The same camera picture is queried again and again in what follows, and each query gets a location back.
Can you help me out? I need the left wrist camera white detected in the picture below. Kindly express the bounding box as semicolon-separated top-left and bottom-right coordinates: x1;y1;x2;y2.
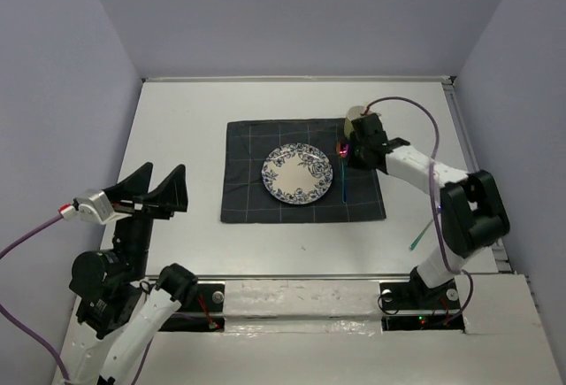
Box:
58;190;131;225

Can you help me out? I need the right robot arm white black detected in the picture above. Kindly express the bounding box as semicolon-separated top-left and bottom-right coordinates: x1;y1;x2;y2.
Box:
341;106;510;307

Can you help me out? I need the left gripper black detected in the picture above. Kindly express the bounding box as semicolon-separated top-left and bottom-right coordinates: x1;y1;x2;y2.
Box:
106;158;190;278

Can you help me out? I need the iridescent fork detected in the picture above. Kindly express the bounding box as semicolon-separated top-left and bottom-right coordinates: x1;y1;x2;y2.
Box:
409;220;432;251

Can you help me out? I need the iridescent spoon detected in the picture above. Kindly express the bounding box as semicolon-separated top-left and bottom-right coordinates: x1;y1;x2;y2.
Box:
336;140;349;204

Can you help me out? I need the dark grey checked cloth placemat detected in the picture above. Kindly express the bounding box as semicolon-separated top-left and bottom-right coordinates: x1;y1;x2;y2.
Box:
220;118;386;224

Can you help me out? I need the pale yellow mug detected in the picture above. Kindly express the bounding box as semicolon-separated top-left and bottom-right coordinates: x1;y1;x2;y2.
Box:
343;105;366;140

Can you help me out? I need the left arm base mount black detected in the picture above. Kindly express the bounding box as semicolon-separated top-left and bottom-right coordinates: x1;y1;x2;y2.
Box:
159;281;226;333

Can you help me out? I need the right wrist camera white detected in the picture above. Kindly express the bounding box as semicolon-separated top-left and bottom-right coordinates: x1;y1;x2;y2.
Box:
363;109;382;119

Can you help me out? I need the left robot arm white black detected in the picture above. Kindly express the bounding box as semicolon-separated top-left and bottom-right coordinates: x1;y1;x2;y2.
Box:
53;162;198;384

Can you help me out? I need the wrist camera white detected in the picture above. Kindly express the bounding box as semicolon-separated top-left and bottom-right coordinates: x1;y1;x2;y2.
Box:
363;109;382;119
58;190;131;225

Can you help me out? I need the blue floral ceramic plate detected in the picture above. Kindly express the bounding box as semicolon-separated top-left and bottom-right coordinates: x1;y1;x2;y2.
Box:
261;142;333;205

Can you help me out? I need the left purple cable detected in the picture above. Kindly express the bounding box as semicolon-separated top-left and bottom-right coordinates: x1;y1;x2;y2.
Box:
0;210;156;385

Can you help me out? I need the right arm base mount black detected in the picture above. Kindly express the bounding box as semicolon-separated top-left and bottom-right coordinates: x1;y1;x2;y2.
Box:
378;280;465;332

